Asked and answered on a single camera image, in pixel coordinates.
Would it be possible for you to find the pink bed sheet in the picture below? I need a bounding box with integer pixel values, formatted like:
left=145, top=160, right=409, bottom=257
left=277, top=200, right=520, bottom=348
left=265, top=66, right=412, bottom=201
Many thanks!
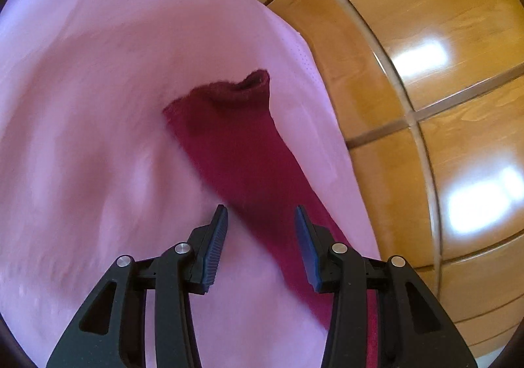
left=0, top=0, right=383, bottom=368

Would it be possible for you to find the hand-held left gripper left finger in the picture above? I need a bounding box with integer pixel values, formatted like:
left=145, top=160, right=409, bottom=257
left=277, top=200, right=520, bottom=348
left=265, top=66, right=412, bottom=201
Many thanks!
left=46, top=204, right=229, bottom=368

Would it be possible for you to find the wooden panelled headboard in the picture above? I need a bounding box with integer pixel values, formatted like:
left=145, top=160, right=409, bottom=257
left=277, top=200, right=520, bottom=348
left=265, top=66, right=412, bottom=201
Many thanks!
left=166, top=0, right=524, bottom=364

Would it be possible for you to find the maroon knit garment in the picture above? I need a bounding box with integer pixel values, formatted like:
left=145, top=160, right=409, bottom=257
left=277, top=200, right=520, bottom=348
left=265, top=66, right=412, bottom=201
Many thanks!
left=162, top=69, right=379, bottom=368

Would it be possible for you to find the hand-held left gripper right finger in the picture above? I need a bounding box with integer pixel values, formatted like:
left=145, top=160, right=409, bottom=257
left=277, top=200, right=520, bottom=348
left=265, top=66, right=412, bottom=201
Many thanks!
left=295, top=204, right=479, bottom=368

